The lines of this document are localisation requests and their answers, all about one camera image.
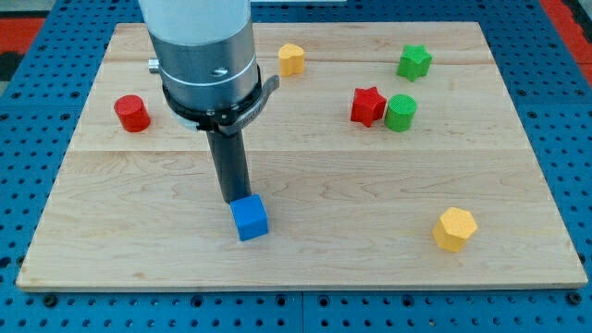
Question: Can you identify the red star block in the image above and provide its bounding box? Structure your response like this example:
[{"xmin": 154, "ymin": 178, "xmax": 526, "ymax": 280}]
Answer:
[{"xmin": 350, "ymin": 86, "xmax": 387, "ymax": 128}]

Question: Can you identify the green star block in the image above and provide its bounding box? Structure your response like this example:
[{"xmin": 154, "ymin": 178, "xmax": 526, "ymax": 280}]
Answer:
[{"xmin": 396, "ymin": 44, "xmax": 432, "ymax": 82}]

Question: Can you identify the red cylinder block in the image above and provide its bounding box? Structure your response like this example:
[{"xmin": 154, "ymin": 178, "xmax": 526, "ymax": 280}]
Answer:
[{"xmin": 114, "ymin": 94, "xmax": 151, "ymax": 132}]

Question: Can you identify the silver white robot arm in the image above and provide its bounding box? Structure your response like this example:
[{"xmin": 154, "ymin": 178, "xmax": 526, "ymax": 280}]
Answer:
[{"xmin": 139, "ymin": 0, "xmax": 279, "ymax": 137}]

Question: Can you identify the yellow heart block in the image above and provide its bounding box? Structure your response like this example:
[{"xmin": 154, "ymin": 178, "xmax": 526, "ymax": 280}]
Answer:
[{"xmin": 277, "ymin": 43, "xmax": 305, "ymax": 77}]

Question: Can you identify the blue cube block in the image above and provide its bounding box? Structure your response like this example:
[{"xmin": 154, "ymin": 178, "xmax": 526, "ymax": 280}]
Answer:
[{"xmin": 230, "ymin": 194, "xmax": 268, "ymax": 241}]

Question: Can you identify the yellow hexagon block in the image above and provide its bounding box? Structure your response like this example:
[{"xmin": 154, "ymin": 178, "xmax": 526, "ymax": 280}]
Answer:
[{"xmin": 432, "ymin": 207, "xmax": 478, "ymax": 253}]

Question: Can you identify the light wooden board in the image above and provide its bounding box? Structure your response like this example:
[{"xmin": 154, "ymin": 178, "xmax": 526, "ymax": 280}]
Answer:
[{"xmin": 17, "ymin": 22, "xmax": 588, "ymax": 292}]

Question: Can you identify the green cylinder block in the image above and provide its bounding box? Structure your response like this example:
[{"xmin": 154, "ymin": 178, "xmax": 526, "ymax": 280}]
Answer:
[{"xmin": 384, "ymin": 94, "xmax": 417, "ymax": 132}]

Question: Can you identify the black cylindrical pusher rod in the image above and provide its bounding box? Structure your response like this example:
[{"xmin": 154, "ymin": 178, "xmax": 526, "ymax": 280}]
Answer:
[{"xmin": 207, "ymin": 131, "xmax": 252, "ymax": 204}]

